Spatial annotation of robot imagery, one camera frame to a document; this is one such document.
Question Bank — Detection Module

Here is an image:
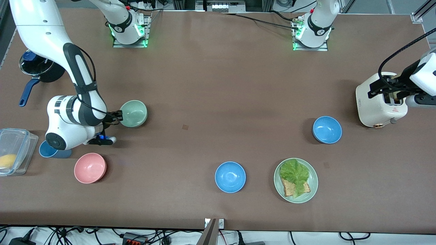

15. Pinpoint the green bowl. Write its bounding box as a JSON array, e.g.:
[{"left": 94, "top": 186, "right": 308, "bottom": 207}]
[{"left": 119, "top": 100, "right": 148, "bottom": 128}]

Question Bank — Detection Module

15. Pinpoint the blue bowl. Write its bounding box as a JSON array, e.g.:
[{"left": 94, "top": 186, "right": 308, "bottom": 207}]
[
  {"left": 312, "top": 116, "right": 342, "bottom": 144},
  {"left": 215, "top": 161, "right": 246, "bottom": 194}
]

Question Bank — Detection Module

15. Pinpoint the pink bowl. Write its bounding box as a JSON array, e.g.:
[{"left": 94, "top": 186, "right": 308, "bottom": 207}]
[{"left": 74, "top": 152, "right": 107, "bottom": 184}]

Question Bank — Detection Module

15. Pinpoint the white toaster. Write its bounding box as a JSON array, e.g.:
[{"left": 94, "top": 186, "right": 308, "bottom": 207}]
[{"left": 356, "top": 71, "right": 408, "bottom": 128}]

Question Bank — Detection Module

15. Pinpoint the blue cup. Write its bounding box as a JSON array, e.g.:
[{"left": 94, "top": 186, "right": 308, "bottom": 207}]
[{"left": 39, "top": 140, "right": 72, "bottom": 159}]

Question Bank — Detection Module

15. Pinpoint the clear plastic container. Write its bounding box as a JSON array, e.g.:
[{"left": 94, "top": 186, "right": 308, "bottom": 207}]
[{"left": 0, "top": 128, "right": 39, "bottom": 176}]

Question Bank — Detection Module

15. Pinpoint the glass lid with blue knob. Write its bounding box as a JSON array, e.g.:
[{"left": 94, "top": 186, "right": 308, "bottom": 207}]
[{"left": 19, "top": 50, "right": 55, "bottom": 76}]

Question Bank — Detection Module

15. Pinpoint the yellow fruit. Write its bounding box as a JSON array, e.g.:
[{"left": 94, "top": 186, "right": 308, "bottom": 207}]
[{"left": 0, "top": 154, "right": 17, "bottom": 169}]

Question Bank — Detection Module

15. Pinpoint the green plate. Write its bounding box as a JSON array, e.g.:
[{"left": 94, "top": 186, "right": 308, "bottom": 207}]
[{"left": 274, "top": 158, "right": 318, "bottom": 204}]

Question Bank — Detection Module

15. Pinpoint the black red power strip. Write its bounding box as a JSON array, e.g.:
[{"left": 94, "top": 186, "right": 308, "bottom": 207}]
[{"left": 122, "top": 232, "right": 148, "bottom": 245}]

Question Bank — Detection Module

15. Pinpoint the green lettuce leaf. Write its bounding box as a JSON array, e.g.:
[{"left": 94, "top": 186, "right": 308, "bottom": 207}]
[{"left": 279, "top": 159, "right": 310, "bottom": 199}]

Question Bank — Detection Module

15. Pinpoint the toast slice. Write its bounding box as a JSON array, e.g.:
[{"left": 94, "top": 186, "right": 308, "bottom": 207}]
[{"left": 281, "top": 178, "right": 311, "bottom": 197}]

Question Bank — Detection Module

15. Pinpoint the black power adapter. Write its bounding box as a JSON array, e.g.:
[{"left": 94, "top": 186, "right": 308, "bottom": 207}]
[{"left": 9, "top": 229, "right": 37, "bottom": 245}]

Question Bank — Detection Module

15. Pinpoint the grey control box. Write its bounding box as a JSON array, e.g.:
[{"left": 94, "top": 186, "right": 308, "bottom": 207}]
[{"left": 204, "top": 0, "right": 246, "bottom": 13}]

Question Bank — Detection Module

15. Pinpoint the black plug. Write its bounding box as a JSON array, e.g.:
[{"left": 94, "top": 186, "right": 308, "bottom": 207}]
[{"left": 237, "top": 231, "right": 266, "bottom": 245}]

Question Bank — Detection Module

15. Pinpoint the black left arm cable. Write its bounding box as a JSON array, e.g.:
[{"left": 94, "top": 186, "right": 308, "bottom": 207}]
[{"left": 378, "top": 28, "right": 436, "bottom": 89}]

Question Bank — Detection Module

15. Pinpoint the aluminium frame corner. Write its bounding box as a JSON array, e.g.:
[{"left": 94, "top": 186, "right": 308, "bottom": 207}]
[{"left": 410, "top": 0, "right": 436, "bottom": 23}]

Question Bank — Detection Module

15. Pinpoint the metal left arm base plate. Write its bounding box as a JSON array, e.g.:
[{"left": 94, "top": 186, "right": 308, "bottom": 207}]
[{"left": 292, "top": 16, "right": 329, "bottom": 52}]

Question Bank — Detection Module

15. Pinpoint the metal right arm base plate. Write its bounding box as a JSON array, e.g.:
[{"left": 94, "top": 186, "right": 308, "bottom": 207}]
[{"left": 112, "top": 14, "right": 151, "bottom": 48}]

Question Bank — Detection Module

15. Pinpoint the black pot with blue handle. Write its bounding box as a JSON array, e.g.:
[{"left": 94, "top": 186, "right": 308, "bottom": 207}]
[{"left": 19, "top": 50, "right": 66, "bottom": 107}]

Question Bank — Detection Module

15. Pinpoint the short black table cable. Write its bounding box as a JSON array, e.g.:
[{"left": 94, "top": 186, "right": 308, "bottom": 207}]
[{"left": 269, "top": 10, "right": 297, "bottom": 22}]

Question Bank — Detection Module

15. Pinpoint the long black table cable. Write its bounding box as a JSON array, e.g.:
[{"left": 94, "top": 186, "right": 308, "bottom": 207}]
[{"left": 221, "top": 13, "right": 300, "bottom": 30}]

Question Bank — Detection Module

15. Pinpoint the white metal bracket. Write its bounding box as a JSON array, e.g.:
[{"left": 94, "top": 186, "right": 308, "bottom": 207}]
[{"left": 204, "top": 218, "right": 225, "bottom": 229}]

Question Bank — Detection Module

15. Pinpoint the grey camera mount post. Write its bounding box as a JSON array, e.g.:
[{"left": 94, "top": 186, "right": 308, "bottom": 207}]
[{"left": 196, "top": 218, "right": 218, "bottom": 245}]

